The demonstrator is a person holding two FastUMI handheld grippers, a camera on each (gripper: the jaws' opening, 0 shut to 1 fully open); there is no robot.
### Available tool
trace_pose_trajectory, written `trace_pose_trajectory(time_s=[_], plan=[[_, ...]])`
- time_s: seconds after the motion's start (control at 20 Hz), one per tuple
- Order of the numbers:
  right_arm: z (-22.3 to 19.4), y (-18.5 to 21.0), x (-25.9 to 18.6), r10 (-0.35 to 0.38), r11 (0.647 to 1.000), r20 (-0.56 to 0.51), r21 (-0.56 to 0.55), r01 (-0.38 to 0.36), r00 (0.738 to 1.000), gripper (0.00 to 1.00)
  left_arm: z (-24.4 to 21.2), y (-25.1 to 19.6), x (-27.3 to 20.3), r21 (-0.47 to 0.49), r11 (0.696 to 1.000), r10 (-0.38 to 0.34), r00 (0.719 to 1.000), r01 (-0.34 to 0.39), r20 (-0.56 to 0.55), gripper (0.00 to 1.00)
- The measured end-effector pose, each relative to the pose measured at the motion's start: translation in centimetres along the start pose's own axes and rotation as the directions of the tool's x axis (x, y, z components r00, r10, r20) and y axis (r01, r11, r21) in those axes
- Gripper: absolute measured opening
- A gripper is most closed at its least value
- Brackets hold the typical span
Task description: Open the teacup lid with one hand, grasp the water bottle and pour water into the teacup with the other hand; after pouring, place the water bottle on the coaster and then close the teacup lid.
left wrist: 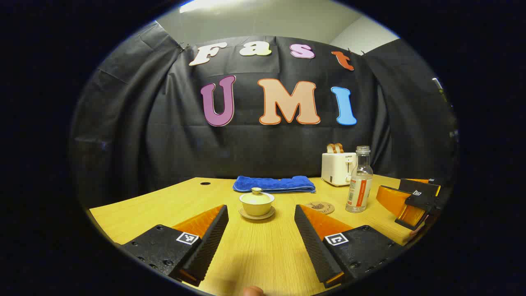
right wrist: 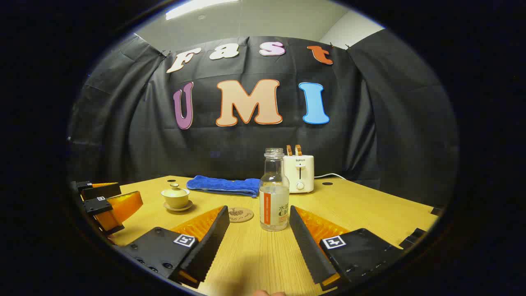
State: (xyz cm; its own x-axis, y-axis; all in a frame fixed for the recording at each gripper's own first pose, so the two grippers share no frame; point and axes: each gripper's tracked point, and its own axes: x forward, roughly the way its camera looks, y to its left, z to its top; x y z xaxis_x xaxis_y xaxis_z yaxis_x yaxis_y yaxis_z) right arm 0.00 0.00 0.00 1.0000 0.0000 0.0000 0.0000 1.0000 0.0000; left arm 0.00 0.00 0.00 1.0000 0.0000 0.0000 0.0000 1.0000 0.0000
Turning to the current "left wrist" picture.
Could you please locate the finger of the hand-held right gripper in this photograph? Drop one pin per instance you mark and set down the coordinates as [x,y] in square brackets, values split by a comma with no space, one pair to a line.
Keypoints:
[419,201]
[411,185]

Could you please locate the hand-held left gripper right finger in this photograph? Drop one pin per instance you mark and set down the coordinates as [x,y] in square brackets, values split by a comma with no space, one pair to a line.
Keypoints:
[314,246]

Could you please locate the yellow teacup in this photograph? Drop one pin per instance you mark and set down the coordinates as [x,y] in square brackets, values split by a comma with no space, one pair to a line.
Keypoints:
[257,209]

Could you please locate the blue towel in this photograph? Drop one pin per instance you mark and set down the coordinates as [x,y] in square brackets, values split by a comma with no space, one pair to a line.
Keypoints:
[271,183]

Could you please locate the clear water bottle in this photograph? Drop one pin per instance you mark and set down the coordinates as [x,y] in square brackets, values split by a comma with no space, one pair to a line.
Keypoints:
[359,193]

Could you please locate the round cork coaster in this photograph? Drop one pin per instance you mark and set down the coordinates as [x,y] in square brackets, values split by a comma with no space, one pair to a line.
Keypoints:
[322,207]

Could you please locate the toast bread slice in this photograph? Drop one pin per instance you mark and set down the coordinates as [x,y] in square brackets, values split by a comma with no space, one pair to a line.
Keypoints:
[340,148]
[330,149]

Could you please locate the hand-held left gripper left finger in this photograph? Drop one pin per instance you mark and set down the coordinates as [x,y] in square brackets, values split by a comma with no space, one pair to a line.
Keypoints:
[209,246]

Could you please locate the yellow saucer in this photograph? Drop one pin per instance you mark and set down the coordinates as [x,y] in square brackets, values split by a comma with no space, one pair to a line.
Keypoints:
[257,217]

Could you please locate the white toaster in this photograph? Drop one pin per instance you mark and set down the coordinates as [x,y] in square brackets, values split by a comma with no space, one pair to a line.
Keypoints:
[335,168]

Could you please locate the yellow teacup lid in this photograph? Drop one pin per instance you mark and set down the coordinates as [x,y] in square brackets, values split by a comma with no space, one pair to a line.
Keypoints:
[257,198]

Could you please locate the black backdrop cloth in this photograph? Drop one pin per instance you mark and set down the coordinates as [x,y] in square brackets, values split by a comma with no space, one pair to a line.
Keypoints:
[144,135]

